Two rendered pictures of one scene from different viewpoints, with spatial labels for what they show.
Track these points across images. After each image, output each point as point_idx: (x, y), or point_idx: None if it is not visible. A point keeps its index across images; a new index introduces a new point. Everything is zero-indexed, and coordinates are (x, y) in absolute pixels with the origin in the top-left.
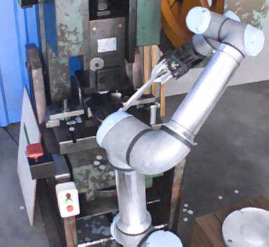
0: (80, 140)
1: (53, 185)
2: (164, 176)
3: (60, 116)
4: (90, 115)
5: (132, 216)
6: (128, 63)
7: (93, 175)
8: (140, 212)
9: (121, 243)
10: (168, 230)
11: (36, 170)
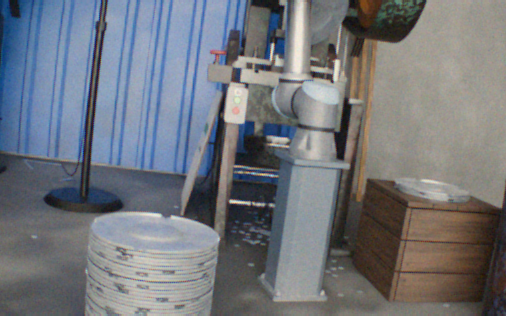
0: (262, 72)
1: (225, 100)
2: (341, 144)
3: (248, 60)
4: (277, 64)
5: (294, 57)
6: (323, 51)
7: (267, 102)
8: (303, 55)
9: (279, 102)
10: (336, 209)
11: (214, 70)
